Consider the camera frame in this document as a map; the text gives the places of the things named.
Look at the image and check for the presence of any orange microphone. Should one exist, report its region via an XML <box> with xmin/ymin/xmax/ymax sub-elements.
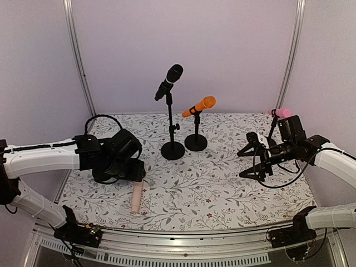
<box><xmin>182</xmin><ymin>96</ymin><xmax>216</xmax><ymax>118</ymax></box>

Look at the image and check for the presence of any aluminium front rail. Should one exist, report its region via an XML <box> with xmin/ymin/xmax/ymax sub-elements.
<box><xmin>24</xmin><ymin>223</ymin><xmax>351</xmax><ymax>266</ymax></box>

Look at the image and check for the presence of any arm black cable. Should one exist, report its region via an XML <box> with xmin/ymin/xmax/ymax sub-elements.
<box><xmin>253</xmin><ymin>144</ymin><xmax>320</xmax><ymax>189</ymax></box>
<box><xmin>84</xmin><ymin>113</ymin><xmax>125</xmax><ymax>137</ymax></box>

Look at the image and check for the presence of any black microphone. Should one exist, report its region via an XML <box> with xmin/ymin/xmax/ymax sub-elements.
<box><xmin>154</xmin><ymin>64</ymin><xmax>184</xmax><ymax>101</ymax></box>

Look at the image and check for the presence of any aluminium frame post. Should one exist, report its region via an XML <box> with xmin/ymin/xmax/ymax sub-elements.
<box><xmin>275</xmin><ymin>0</ymin><xmax>306</xmax><ymax>108</ymax></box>
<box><xmin>63</xmin><ymin>0</ymin><xmax>97</xmax><ymax>116</ymax></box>

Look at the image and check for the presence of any tall black mic stand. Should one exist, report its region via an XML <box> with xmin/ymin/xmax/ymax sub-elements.
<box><xmin>161</xmin><ymin>83</ymin><xmax>185</xmax><ymax>160</ymax></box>

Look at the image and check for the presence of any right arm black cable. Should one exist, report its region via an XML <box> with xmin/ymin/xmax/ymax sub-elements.
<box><xmin>253</xmin><ymin>144</ymin><xmax>320</xmax><ymax>189</ymax></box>

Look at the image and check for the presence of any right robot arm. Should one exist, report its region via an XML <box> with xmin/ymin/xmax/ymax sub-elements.
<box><xmin>237</xmin><ymin>115</ymin><xmax>355</xmax><ymax>231</ymax></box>

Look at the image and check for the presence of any pink microphone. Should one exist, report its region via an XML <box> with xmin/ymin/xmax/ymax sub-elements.
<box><xmin>268</xmin><ymin>108</ymin><xmax>291</xmax><ymax>118</ymax></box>

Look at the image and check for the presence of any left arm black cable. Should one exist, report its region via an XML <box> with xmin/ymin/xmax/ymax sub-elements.
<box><xmin>84</xmin><ymin>113</ymin><xmax>125</xmax><ymax>137</ymax></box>

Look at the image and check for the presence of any left aluminium frame post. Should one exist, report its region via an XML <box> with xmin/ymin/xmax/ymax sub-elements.
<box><xmin>63</xmin><ymin>0</ymin><xmax>97</xmax><ymax>116</ymax></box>

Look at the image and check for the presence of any right aluminium frame post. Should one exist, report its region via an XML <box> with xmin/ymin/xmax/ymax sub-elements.
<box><xmin>275</xmin><ymin>0</ymin><xmax>306</xmax><ymax>108</ymax></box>

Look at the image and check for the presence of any beige microphone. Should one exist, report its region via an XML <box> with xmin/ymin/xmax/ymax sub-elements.
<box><xmin>131</xmin><ymin>181</ymin><xmax>144</xmax><ymax>214</ymax></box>

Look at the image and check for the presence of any short black mic stand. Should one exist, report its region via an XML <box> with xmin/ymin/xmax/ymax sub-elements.
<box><xmin>267</xmin><ymin>109</ymin><xmax>279</xmax><ymax>146</ymax></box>

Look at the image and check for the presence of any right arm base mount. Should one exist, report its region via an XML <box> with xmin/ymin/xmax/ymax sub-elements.
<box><xmin>265</xmin><ymin>206</ymin><xmax>317</xmax><ymax>248</ymax></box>

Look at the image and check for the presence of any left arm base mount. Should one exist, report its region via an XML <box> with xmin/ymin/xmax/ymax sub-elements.
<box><xmin>53</xmin><ymin>205</ymin><xmax>103</xmax><ymax>248</ymax></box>

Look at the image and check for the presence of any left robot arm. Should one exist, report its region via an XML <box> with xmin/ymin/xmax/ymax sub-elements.
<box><xmin>1</xmin><ymin>129</ymin><xmax>146</xmax><ymax>229</ymax></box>

